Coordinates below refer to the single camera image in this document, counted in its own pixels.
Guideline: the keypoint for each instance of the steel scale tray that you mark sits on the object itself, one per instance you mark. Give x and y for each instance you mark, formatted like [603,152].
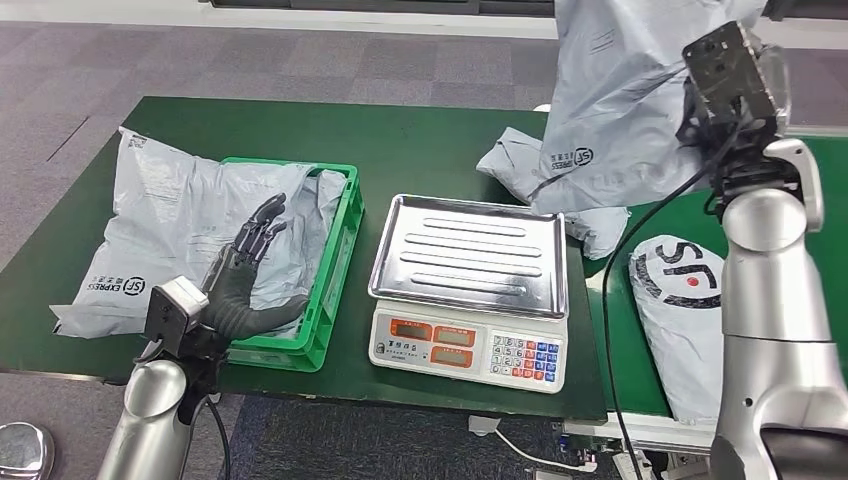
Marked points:
[464,252]

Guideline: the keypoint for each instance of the white electronic scale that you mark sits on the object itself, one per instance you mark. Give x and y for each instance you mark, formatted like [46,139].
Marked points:
[464,351]

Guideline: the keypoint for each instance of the grey parcel big SF logo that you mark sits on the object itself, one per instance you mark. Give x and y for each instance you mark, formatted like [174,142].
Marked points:
[682,318]

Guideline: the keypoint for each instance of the large grey SF Express parcel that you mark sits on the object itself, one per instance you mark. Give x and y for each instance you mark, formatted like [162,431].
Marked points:
[152,218]

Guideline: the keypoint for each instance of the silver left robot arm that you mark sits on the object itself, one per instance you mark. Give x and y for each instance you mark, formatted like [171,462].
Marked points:
[149,424]

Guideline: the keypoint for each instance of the white power strip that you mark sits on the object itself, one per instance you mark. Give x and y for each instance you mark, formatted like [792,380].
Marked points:
[629,465]

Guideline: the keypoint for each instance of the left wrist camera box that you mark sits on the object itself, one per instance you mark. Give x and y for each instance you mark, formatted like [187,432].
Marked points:
[175,305]

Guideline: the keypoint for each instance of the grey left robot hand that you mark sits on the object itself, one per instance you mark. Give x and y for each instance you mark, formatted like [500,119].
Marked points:
[232,298]

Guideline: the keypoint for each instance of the small grey red-dot parcel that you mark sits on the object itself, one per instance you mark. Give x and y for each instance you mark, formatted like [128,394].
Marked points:
[510,162]

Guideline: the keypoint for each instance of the chrome robot base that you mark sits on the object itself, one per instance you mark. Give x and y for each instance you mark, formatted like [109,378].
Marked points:
[23,454]

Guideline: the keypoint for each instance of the white plug adapter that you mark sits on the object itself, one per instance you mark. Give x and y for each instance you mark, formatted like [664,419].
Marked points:
[482,425]

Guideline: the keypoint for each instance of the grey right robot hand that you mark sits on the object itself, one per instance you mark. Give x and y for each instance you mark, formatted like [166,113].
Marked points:
[748,169]

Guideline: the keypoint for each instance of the green conveyor belt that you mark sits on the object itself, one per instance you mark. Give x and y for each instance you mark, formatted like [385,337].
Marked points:
[669,222]

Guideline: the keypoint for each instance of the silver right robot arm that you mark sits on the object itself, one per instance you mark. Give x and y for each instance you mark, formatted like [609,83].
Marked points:
[768,298]

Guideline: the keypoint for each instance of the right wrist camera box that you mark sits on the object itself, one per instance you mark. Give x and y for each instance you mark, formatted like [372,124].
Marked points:
[725,73]

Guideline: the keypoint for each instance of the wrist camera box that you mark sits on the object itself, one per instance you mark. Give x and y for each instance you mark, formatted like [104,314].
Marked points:
[175,305]
[725,73]

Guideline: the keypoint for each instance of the green plastic crate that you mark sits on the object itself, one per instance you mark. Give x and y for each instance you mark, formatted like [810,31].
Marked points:
[331,291]

